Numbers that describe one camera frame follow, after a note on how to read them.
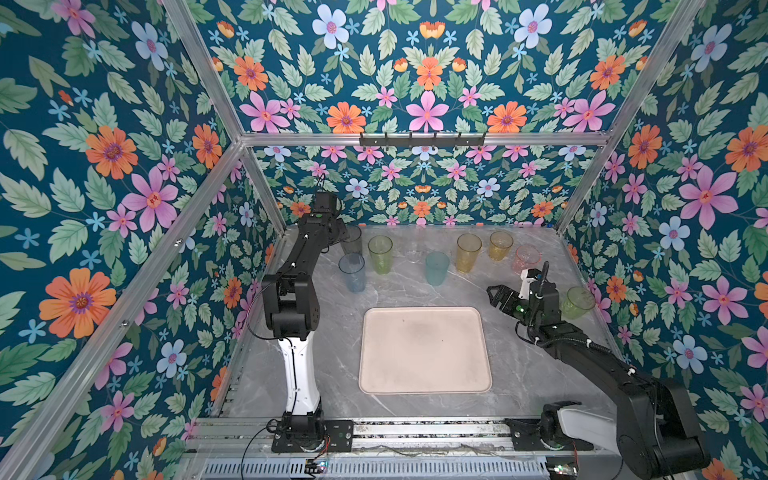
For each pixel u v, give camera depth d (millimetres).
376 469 766
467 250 978
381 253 1043
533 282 713
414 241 1014
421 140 909
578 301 973
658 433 407
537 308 667
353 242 1014
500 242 1055
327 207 782
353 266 910
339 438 733
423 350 909
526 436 729
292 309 561
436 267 976
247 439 746
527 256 1055
